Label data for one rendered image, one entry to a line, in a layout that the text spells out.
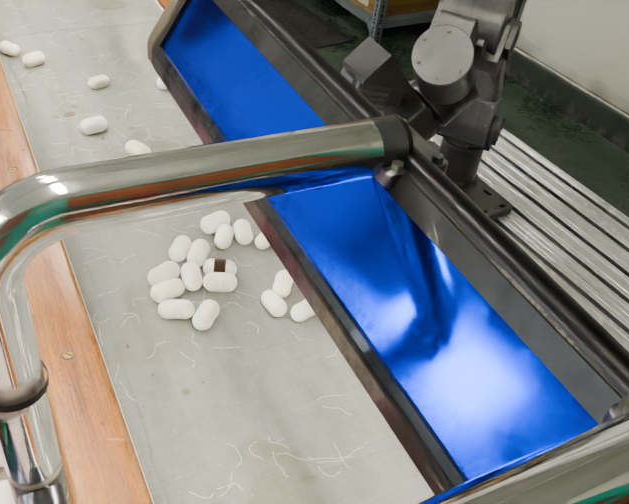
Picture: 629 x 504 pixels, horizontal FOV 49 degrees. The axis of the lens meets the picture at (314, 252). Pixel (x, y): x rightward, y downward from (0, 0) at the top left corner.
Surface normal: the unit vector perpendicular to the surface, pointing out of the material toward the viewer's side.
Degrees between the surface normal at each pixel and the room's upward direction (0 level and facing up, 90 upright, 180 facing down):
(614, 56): 90
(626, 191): 0
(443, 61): 47
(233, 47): 58
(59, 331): 0
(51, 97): 0
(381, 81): 90
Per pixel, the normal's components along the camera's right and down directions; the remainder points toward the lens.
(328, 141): 0.30, -0.40
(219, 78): -0.69, -0.22
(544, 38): -0.84, 0.24
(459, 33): -0.23, -0.11
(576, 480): 0.18, -0.65
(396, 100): 0.44, 0.62
